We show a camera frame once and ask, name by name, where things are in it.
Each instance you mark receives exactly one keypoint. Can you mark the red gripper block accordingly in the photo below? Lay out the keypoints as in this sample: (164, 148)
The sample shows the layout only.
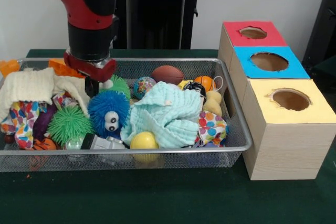
(99, 73)

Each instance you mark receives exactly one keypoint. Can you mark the blue spiky toy with face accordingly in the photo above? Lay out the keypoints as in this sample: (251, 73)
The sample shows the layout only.
(107, 103)

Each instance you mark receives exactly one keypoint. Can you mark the long orange block with holes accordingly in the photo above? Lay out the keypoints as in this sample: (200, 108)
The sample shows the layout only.
(60, 68)

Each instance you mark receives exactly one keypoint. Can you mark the cream ribbed cloth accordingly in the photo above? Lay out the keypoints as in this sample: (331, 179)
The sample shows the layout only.
(29, 85)

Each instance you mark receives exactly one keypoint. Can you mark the shallow clear mesh bin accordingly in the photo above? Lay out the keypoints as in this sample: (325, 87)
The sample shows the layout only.
(78, 161)

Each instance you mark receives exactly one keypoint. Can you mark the wooden box with three holes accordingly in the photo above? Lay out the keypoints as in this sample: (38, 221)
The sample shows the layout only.
(288, 142)

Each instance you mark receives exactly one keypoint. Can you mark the large green spiky ball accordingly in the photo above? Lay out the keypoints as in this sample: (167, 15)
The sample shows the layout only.
(69, 123)

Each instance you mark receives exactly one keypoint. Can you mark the colourful globe ball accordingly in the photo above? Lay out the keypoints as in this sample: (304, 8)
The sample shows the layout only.
(144, 86)

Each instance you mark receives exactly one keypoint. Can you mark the plain yellow ball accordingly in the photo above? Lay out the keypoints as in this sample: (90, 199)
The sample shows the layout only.
(144, 141)

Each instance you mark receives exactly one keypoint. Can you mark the mint ribbed cloth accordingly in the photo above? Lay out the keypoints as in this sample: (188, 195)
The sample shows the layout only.
(162, 113)

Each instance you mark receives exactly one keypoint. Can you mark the small brown football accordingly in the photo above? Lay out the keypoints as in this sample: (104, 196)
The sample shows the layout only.
(168, 75)

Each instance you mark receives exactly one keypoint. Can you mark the small orange basketball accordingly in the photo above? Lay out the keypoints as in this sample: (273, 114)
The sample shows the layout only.
(206, 83)

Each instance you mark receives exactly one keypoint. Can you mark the polka dot paper wad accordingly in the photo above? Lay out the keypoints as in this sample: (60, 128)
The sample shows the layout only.
(212, 128)

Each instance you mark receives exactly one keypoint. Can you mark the black upright panel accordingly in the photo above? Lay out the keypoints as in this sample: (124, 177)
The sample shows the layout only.
(323, 24)

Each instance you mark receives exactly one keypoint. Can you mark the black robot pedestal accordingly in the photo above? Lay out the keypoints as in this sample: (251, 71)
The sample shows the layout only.
(162, 11)

